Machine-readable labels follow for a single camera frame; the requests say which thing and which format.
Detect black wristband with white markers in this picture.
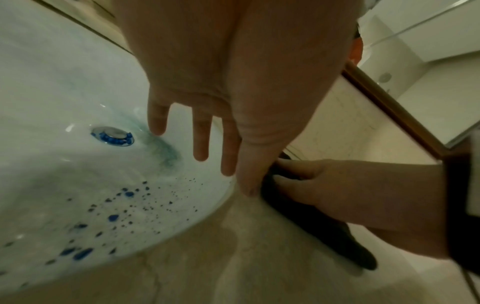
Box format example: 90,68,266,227
444,145,480,275

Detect person's right hand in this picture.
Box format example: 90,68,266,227
270,158,450,260

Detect chrome sink drain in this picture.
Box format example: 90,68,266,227
89,126,136,148

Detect wood framed mirror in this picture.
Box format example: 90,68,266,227
339,0,480,161

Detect black cloth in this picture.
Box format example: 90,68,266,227
259,151,378,271

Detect person's left hand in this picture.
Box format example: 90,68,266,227
111,0,366,197

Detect white oval sink basin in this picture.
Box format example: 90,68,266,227
0,0,236,296

